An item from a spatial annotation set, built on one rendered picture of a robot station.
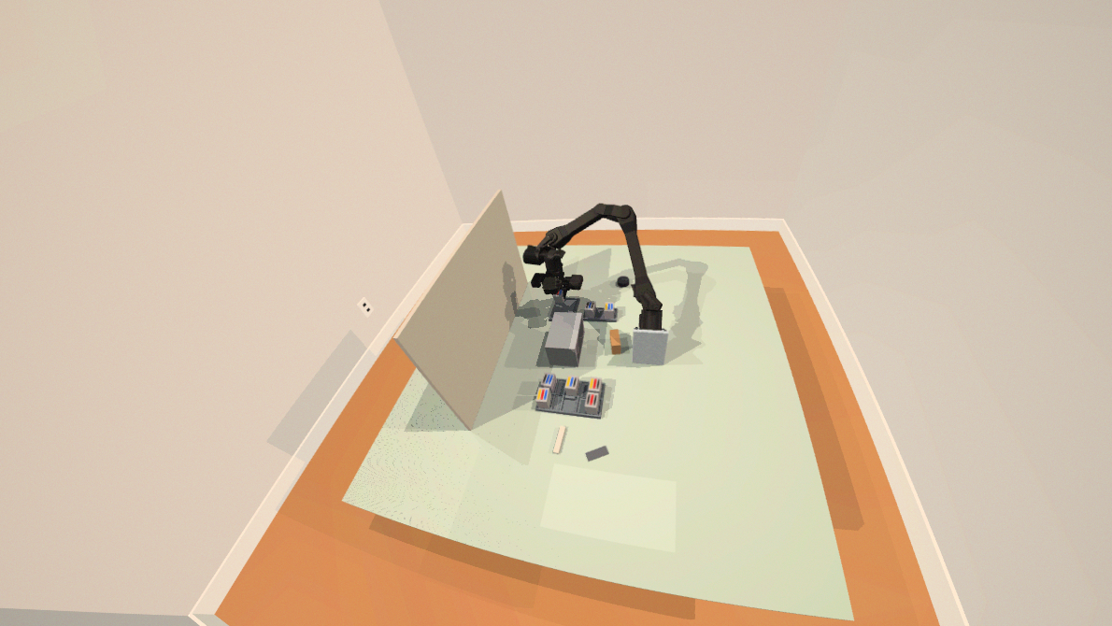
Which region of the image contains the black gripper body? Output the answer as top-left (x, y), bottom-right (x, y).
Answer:
top-left (532, 264), bottom-right (583, 290)

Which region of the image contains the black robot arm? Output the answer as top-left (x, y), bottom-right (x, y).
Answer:
top-left (522, 203), bottom-right (663, 331)

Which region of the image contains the beige flat panel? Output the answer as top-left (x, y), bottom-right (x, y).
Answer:
top-left (393, 190), bottom-right (528, 430)

